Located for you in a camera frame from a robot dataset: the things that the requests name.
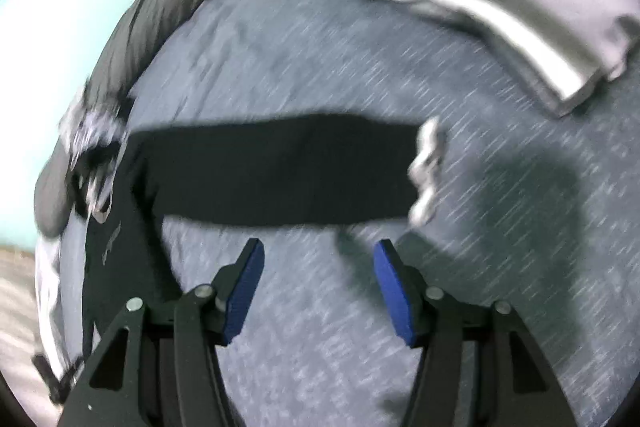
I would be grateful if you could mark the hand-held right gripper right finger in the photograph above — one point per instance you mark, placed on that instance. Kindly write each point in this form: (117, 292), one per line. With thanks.
(395, 292)

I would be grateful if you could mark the blue patterned blanket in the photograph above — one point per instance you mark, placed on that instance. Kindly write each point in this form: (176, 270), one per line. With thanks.
(300, 72)

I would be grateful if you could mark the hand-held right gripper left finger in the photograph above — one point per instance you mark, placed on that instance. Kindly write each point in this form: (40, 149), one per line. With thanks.
(245, 292)

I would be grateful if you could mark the white bed sheet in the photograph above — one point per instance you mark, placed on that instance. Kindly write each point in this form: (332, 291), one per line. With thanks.
(55, 307)

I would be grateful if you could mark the black knit garment white trim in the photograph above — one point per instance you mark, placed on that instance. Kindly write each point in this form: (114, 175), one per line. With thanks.
(275, 172)

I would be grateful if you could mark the beige curtain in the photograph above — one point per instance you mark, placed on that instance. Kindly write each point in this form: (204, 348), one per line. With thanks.
(17, 307)

